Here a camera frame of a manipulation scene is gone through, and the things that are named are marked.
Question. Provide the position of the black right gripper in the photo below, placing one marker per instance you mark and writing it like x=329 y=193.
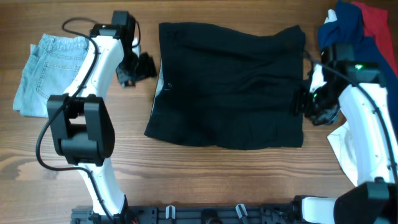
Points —
x=299 y=105

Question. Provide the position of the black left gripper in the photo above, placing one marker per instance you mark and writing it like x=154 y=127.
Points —
x=147 y=70

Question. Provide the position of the black t-shirt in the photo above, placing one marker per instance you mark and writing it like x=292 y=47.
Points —
x=225 y=88

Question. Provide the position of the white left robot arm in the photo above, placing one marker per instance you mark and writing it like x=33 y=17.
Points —
x=80 y=124

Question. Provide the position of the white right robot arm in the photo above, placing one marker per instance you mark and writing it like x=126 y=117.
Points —
x=365 y=145

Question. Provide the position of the white garment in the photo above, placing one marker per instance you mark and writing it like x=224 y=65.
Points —
x=341 y=142

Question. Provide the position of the navy blue garment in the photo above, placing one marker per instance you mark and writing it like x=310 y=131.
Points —
x=345 y=24

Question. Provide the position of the folded light blue jeans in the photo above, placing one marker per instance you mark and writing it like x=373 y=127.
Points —
x=51 y=67

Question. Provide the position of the red garment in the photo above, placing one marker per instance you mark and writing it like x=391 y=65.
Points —
x=375 y=22

